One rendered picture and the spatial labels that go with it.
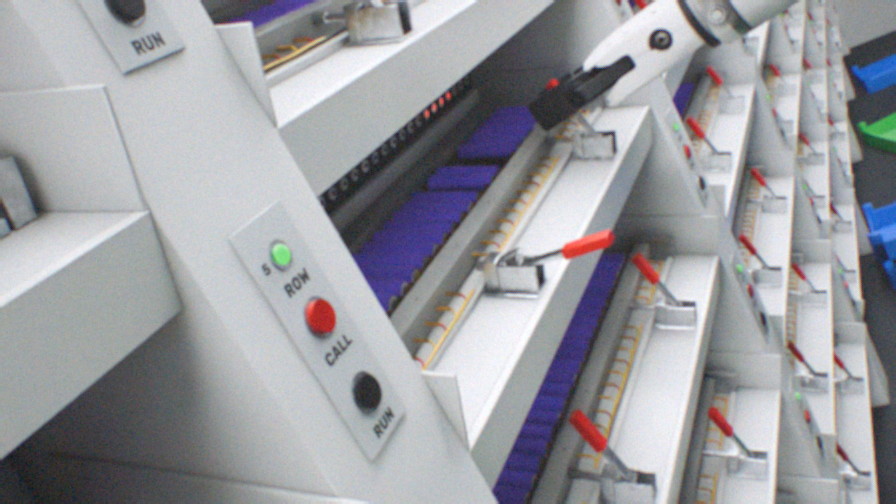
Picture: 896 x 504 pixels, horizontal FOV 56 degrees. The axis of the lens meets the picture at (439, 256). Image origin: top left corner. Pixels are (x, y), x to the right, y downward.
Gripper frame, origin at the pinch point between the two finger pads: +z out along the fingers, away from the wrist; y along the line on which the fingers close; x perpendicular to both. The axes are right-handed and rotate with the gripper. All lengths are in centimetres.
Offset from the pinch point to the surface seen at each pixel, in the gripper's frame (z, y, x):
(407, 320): 2.7, -35.6, -2.2
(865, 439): 12, 55, -86
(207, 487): 3, -54, 1
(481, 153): 9.0, -1.9, 0.2
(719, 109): 5, 69, -25
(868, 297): 16, 132, -101
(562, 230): -0.7, -16.9, -7.0
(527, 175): 3.6, -7.5, -3.2
